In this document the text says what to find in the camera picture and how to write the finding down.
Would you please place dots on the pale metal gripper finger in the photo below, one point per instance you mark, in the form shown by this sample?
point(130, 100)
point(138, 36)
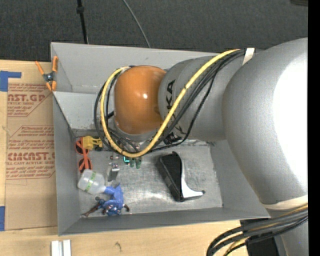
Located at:
point(114, 172)
point(113, 157)

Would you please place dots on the clear spray bottle blue head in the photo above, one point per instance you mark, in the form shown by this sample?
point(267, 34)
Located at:
point(90, 181)

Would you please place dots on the yellow toy vehicle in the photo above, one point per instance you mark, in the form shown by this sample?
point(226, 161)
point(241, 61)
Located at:
point(88, 143)

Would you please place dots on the orange sunglasses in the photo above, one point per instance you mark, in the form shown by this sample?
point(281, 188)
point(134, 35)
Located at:
point(84, 163)

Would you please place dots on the grey metal bin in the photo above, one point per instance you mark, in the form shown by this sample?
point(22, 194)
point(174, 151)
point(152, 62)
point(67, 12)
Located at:
point(150, 182)

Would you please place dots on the blue and brown toy figure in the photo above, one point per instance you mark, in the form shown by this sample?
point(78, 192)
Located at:
point(111, 209)

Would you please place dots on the black and white wedge object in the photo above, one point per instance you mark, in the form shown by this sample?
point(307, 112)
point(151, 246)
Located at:
point(172, 175)

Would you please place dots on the brown cardboard board red print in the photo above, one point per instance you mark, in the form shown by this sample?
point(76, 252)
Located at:
point(30, 175)

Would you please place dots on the black cylinder on white bracket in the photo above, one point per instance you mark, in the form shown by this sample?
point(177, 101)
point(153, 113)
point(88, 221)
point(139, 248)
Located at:
point(172, 140)

